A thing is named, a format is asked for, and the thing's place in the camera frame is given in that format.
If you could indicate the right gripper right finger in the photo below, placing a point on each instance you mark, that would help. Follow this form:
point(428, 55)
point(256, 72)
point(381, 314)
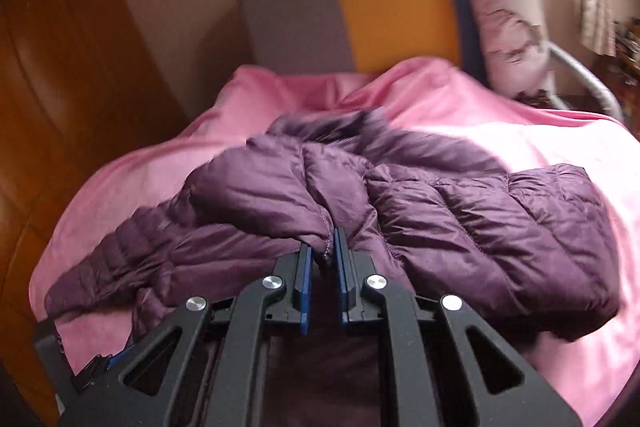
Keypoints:
point(439, 362)

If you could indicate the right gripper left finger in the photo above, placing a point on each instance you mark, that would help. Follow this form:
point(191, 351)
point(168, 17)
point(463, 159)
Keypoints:
point(206, 363)

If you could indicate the purple down jacket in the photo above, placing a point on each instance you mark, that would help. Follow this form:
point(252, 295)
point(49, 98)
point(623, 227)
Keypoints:
point(437, 214)

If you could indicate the pink bed cover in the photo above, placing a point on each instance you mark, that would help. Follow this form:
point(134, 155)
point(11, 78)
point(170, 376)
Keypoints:
point(420, 94)

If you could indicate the wooden wardrobe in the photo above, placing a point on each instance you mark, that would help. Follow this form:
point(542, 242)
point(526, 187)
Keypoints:
point(78, 89)

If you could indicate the grey yellow blue headboard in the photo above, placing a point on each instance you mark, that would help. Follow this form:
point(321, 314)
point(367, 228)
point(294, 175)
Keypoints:
point(307, 37)

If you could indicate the pink deer print pillow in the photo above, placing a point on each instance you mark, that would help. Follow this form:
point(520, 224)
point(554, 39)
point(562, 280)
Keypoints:
point(515, 45)

